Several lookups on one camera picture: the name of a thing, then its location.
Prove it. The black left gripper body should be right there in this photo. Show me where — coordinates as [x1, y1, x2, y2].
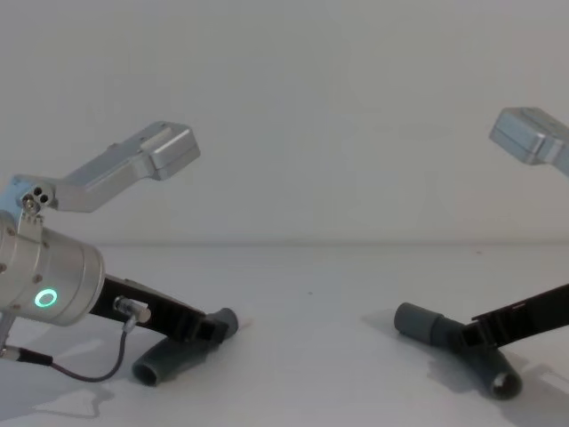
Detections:
[87, 275, 215, 343]

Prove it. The thin dark gripper cable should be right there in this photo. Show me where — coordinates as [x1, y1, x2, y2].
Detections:
[0, 295, 152, 383]

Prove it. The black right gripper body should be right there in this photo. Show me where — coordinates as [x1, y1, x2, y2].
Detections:
[461, 281, 569, 352]

